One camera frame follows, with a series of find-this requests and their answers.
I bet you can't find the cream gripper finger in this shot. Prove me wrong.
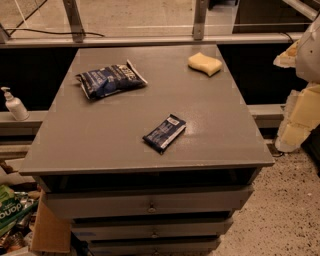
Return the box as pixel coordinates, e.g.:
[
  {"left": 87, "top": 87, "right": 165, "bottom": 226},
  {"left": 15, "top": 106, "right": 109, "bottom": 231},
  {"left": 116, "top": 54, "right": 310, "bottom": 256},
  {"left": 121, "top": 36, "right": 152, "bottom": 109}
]
[
  {"left": 273, "top": 41, "right": 299, "bottom": 68},
  {"left": 275, "top": 83, "right": 320, "bottom": 152}
]

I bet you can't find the yellow sponge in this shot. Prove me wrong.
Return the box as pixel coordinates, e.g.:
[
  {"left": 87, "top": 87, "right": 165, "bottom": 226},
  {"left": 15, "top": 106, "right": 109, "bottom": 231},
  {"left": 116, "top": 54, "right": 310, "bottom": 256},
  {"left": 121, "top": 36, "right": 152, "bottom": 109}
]
[{"left": 188, "top": 52, "right": 222, "bottom": 77}]

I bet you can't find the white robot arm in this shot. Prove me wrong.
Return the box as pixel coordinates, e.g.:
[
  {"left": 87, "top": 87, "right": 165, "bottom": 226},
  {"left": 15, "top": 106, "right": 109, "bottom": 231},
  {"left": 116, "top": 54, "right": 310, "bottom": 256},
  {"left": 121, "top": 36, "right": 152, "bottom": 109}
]
[{"left": 273, "top": 17, "right": 320, "bottom": 152}]

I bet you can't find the blue rxbar wrapper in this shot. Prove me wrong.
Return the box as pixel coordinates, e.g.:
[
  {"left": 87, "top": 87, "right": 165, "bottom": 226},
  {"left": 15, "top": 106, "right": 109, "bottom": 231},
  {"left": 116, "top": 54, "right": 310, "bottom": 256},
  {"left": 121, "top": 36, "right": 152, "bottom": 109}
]
[{"left": 143, "top": 114, "right": 186, "bottom": 154}]

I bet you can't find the grey drawer cabinet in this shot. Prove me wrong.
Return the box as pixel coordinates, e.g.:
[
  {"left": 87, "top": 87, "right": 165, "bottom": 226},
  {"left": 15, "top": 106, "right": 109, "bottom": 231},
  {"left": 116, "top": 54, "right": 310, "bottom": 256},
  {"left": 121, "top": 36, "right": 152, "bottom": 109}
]
[{"left": 22, "top": 45, "right": 273, "bottom": 256}]

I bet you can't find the top drawer knob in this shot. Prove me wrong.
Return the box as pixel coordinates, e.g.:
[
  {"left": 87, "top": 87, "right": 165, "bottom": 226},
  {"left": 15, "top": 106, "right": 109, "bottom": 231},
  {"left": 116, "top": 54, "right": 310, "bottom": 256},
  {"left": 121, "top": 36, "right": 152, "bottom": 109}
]
[{"left": 147, "top": 204, "right": 157, "bottom": 213}]

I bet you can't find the blue chip bag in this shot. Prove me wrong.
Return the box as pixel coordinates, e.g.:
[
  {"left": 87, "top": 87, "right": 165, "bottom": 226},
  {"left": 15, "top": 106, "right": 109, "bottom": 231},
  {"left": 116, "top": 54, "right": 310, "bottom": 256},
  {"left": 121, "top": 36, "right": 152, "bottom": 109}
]
[{"left": 76, "top": 61, "right": 148, "bottom": 99}]

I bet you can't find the white pump bottle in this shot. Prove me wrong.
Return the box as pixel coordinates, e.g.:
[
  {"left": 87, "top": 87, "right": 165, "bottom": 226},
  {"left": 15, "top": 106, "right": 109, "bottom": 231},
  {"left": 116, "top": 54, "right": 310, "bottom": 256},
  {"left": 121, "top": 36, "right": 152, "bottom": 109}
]
[{"left": 1, "top": 87, "right": 29, "bottom": 121}]

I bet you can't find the brown cardboard box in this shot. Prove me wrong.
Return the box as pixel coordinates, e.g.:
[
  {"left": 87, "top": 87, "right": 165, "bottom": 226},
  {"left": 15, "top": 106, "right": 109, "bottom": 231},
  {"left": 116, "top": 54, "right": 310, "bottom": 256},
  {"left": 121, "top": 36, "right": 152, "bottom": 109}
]
[{"left": 31, "top": 192, "right": 71, "bottom": 253}]

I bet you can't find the green snack box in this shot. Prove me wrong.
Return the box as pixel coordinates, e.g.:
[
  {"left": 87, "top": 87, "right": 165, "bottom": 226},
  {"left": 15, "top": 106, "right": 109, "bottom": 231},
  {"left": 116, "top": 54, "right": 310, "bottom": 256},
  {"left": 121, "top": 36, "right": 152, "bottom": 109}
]
[{"left": 0, "top": 185, "right": 38, "bottom": 237}]

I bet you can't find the black floor cable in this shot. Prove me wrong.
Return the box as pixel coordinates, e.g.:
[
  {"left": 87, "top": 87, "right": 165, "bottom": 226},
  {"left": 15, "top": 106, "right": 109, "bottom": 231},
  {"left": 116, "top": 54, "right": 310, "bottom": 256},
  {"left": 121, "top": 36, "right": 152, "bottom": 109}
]
[{"left": 3, "top": 27, "right": 106, "bottom": 38}]

